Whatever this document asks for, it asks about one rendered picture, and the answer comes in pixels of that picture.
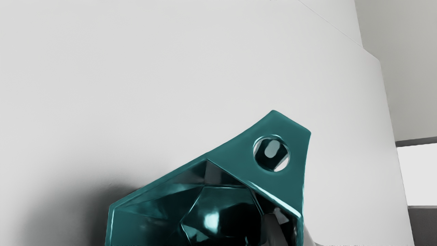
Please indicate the teal faceted mug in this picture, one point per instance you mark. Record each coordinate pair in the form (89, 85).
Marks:
(235, 167)

